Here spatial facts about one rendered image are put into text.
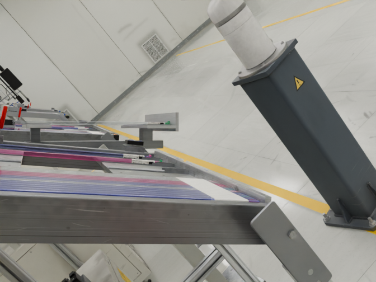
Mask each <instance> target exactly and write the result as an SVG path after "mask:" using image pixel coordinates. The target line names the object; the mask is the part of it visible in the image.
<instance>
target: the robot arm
mask: <svg viewBox="0 0 376 282"><path fill-rule="evenodd" d="M207 14H208V16H209V18H210V19H211V21H212V22H213V24H214V25H215V27H216V28H217V29H218V31H219V32H220V33H221V35H222V36H223V37H224V39H225V40H226V42H227V43H228V45H229V46H230V47H231V49H232V50H233V51H234V53H235V54H236V56H237V57H238V59H239V60H240V61H241V63H242V64H243V67H242V68H241V69H240V70H239V72H238V76H239V78H240V79H245V78H248V77H251V76H253V75H255V74H257V73H259V72H260V71H262V70H264V69H265V68H266V67H268V66H269V65H270V64H272V63H273V62H274V61H276V60H277V58H278V57H279V56H281V55H282V53H283V52H284V51H285V49H286V47H287V44H286V42H285V41H279V42H277V43H274V44H273V40H272V39H271V38H269V37H268V35H267V34H266V32H265V31H264V29H263V28H262V27H261V25H260V24H259V22H258V21H257V19H256V17H255V16H254V15H253V13H252V12H251V10H250V9H249V7H248V6H247V5H246V3H245V2H244V0H211V1H210V3H209V5H208V8H207Z"/></svg>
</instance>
